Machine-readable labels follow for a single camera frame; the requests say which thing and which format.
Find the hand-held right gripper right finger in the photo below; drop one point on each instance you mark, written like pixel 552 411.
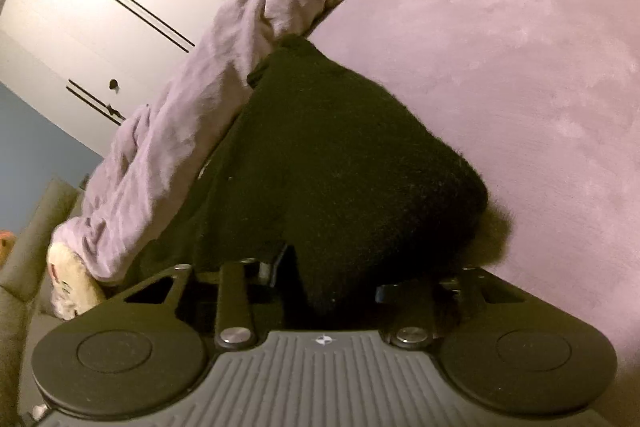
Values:
pixel 410 307

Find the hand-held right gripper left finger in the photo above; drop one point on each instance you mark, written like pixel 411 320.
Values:
pixel 237 302

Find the black knit sweater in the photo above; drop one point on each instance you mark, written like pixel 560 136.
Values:
pixel 350 157

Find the cream cat face pillow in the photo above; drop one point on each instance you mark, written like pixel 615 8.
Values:
pixel 70 287

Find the crumpled purple blanket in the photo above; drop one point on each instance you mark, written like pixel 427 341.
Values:
pixel 165 147

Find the olive green sofa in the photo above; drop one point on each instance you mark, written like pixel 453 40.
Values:
pixel 30 287

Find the purple bed sheet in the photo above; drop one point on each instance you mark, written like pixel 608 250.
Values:
pixel 500 57

